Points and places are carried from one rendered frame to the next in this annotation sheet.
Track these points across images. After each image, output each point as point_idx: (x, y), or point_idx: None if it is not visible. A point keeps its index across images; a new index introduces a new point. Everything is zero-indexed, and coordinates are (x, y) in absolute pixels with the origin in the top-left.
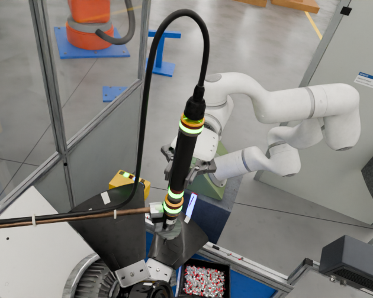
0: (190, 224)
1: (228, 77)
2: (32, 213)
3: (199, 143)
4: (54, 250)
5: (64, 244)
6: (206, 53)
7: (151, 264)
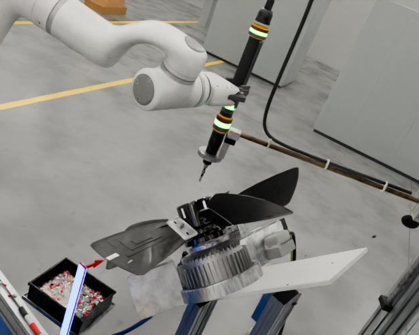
0: (111, 251)
1: (179, 30)
2: (317, 274)
3: (215, 76)
4: (280, 277)
5: (270, 282)
6: None
7: (184, 234)
